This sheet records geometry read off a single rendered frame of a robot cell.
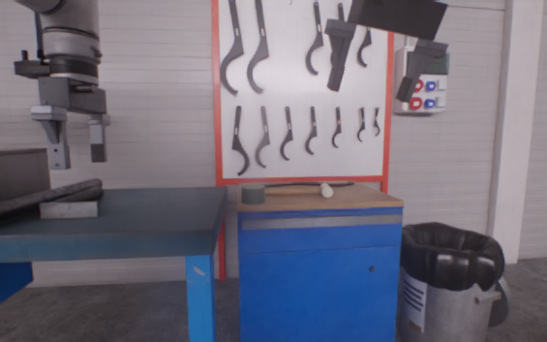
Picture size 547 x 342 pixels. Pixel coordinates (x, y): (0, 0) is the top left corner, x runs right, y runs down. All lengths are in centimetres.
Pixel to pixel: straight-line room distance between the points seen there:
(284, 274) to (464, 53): 250
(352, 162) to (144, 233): 209
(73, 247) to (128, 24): 217
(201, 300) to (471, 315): 141
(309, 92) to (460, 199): 174
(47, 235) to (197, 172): 182
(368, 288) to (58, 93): 127
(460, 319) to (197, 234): 153
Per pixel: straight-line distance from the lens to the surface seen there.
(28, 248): 60
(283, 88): 229
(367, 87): 250
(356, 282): 135
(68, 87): 57
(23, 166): 96
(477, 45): 318
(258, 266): 121
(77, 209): 65
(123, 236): 52
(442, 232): 201
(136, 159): 243
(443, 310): 177
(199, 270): 72
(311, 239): 120
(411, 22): 50
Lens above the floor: 121
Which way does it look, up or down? 7 degrees down
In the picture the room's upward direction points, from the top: straight up
